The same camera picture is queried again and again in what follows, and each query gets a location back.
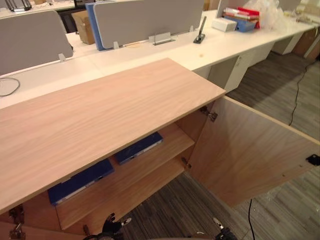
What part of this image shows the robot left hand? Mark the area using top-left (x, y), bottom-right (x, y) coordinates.
top-left (99, 212), bottom-right (132, 240)

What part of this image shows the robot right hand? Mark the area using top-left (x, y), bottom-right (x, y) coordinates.
top-left (212, 217), bottom-right (238, 240)

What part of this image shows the blue file folder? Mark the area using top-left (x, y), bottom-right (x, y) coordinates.
top-left (114, 131), bottom-right (165, 166)
top-left (47, 158), bottom-right (116, 206)

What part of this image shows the plain wooden cabinet door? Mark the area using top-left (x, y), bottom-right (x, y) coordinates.
top-left (0, 221), bottom-right (86, 240)

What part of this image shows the wooden cabinet door with latch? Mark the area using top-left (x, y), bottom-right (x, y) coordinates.
top-left (186, 96), bottom-right (320, 208)

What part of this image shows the wooden cabinet shelf board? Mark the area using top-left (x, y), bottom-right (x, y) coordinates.
top-left (47, 122), bottom-right (196, 208)

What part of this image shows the black door latch plate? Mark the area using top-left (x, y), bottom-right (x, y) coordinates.
top-left (306, 154), bottom-right (320, 166)

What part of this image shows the light wooden office cabinet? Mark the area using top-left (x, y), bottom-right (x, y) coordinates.
top-left (0, 57), bottom-right (227, 240)

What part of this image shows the white office desk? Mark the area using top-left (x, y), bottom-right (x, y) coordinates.
top-left (0, 9), bottom-right (320, 111)

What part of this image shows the brown wooden side cabinet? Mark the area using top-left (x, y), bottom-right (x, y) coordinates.
top-left (292, 24), bottom-right (320, 61)

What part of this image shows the red folder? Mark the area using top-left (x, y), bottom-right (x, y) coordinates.
top-left (237, 6), bottom-right (261, 29)

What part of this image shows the blue upright panel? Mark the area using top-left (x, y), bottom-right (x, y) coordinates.
top-left (85, 2), bottom-right (106, 52)

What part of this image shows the brown cardboard box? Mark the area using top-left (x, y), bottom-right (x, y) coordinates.
top-left (71, 9), bottom-right (96, 45)

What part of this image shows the blue plastic document tray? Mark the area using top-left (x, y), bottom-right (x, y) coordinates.
top-left (223, 16), bottom-right (256, 33)

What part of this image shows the white rectangular box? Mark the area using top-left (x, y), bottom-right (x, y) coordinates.
top-left (211, 17), bottom-right (238, 33)

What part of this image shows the stack of paper documents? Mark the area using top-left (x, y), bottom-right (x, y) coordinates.
top-left (223, 7), bottom-right (251, 20)

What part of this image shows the clear plastic bag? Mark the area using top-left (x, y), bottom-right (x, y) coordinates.
top-left (243, 0), bottom-right (298, 28)

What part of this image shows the black floor cable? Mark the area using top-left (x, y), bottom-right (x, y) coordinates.
top-left (288, 58), bottom-right (316, 126)
top-left (248, 198), bottom-right (256, 240)

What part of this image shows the grey looped cable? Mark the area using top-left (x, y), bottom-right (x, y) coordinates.
top-left (0, 77), bottom-right (21, 97)

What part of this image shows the silver desk cable bracket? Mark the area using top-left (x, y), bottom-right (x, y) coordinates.
top-left (148, 31), bottom-right (177, 46)

